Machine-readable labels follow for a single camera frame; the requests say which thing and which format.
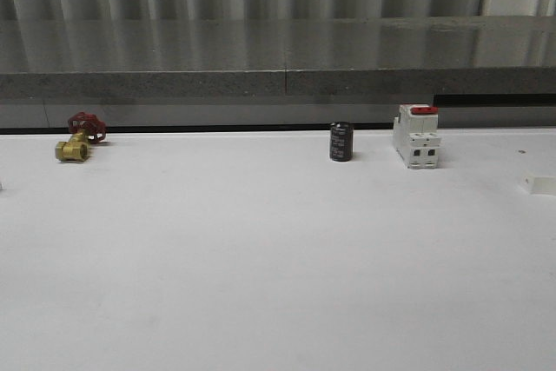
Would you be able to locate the white circuit breaker red switch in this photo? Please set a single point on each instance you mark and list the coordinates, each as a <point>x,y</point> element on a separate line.
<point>415,136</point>

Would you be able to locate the brass valve with red handwheel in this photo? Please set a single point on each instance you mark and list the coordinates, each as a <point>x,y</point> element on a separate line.
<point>86,130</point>

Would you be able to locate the grey stone countertop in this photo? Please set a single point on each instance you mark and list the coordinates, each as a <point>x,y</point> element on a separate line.
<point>385,60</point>

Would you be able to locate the black cylindrical capacitor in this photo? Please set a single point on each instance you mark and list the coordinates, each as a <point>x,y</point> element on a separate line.
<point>341,141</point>

